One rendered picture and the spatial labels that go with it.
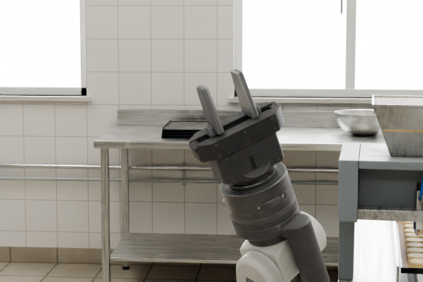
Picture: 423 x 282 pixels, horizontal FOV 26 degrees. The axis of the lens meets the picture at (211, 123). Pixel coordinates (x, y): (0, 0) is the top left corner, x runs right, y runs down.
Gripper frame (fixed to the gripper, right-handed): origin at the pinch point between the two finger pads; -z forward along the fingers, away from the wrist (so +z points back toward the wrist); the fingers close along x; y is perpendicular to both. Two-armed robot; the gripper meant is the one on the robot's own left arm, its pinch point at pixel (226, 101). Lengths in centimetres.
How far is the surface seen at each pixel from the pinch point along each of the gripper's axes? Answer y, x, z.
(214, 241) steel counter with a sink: -362, 78, 216
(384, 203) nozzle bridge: -92, 60, 80
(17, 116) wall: -452, 10, 124
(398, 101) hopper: -111, 82, 65
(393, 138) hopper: -91, 67, 64
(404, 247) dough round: -100, 66, 100
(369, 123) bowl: -312, 170, 167
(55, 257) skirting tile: -430, -5, 212
